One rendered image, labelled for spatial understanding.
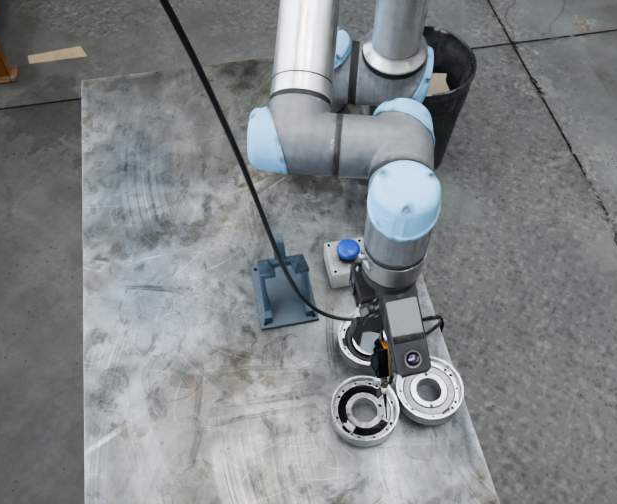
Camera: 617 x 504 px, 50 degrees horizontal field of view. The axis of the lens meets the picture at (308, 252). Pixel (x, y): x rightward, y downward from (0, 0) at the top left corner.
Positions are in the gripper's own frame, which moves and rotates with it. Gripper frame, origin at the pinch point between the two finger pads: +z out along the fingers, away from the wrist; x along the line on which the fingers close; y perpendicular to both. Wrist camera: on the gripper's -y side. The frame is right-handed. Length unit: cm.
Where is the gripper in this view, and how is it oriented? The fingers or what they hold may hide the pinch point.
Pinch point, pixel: (380, 350)
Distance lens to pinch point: 99.1
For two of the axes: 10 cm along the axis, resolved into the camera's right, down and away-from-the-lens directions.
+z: -0.1, 5.6, 8.3
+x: -9.8, 1.6, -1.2
